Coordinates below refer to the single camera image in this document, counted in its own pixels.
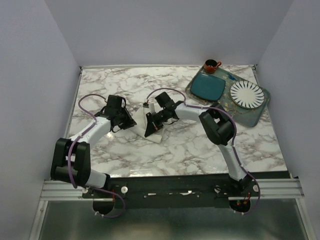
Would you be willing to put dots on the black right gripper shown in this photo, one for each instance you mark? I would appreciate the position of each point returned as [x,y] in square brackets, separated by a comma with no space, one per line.
[152,125]

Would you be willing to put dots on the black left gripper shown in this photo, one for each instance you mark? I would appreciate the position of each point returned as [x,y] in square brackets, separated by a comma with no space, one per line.
[128,124]

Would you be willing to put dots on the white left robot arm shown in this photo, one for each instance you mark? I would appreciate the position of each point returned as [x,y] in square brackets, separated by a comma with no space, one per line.
[72,156]

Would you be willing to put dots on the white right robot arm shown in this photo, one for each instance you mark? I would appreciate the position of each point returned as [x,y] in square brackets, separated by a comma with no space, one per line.
[219,127]

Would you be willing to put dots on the teal square plate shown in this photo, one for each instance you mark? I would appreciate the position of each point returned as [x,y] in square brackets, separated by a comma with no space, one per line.
[208,87]

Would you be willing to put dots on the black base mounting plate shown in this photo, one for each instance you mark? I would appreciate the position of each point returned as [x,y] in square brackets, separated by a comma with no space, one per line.
[177,191]

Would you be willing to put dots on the brown ceramic cup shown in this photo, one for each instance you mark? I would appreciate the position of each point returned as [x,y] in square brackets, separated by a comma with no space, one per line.
[210,66]

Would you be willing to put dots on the green patterned tray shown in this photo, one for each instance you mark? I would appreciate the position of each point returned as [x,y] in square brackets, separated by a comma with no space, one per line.
[246,117]

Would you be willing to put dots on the white blue striped plate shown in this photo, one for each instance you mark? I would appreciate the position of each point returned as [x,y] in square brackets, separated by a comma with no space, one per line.
[246,94]

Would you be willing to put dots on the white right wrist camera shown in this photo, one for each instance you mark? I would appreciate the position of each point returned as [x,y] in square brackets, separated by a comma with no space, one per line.
[148,107]

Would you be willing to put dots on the aluminium frame rail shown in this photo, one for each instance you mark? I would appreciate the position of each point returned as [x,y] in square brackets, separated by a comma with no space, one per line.
[289,188]

